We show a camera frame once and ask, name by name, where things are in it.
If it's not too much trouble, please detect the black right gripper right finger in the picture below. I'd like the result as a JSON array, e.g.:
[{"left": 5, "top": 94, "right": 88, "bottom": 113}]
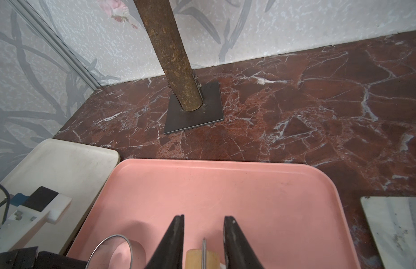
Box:
[{"left": 223, "top": 216, "right": 263, "bottom": 269}]

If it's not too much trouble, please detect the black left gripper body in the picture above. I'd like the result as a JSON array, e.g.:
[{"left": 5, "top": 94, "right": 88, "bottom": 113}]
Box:
[{"left": 0, "top": 247, "right": 88, "bottom": 269}]

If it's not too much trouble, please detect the beige silicone mat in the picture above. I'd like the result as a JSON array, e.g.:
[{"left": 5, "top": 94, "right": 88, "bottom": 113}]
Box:
[{"left": 0, "top": 139, "right": 120, "bottom": 254}]

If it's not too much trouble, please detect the pink silicone mat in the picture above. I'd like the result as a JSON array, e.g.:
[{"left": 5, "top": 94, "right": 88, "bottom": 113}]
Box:
[{"left": 68, "top": 159, "right": 360, "bottom": 269}]

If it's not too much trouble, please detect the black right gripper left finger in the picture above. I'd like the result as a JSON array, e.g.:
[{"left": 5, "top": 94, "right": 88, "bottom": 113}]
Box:
[{"left": 145, "top": 215, "right": 184, "bottom": 269}]

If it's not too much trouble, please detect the round metal cutter ring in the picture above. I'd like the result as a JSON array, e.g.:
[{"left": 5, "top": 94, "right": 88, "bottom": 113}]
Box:
[{"left": 85, "top": 234, "right": 147, "bottom": 269}]

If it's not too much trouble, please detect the metal spatula black handle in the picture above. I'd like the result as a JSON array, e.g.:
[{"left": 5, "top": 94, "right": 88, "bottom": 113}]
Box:
[{"left": 360, "top": 196, "right": 416, "bottom": 269}]

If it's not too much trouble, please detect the black metal tree base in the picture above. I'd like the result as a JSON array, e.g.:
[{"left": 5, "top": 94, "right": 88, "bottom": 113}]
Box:
[{"left": 164, "top": 80, "right": 225, "bottom": 135}]

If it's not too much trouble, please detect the wooden rolling pin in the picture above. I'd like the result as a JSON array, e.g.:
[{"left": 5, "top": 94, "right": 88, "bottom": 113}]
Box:
[{"left": 184, "top": 238, "right": 221, "bottom": 269}]

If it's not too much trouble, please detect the artificial cherry blossom tree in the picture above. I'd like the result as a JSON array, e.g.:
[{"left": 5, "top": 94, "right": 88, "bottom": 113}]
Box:
[{"left": 97, "top": 1, "right": 203, "bottom": 112}]

